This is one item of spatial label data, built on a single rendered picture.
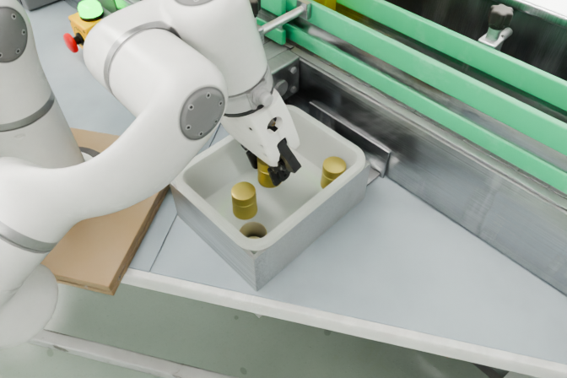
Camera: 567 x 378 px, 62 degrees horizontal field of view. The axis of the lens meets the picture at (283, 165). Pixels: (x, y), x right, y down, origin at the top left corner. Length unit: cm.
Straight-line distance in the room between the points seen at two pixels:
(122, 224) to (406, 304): 39
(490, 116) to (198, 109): 37
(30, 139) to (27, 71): 9
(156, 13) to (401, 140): 40
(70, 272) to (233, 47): 38
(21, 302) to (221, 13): 31
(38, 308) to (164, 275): 20
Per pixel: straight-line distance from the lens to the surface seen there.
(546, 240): 67
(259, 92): 48
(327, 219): 66
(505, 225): 68
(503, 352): 66
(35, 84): 63
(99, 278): 66
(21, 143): 66
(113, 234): 69
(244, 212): 66
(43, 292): 52
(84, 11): 102
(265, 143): 53
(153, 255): 69
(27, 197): 42
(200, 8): 42
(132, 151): 37
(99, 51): 43
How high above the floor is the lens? 131
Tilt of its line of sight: 47 degrees down
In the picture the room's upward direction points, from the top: straight up
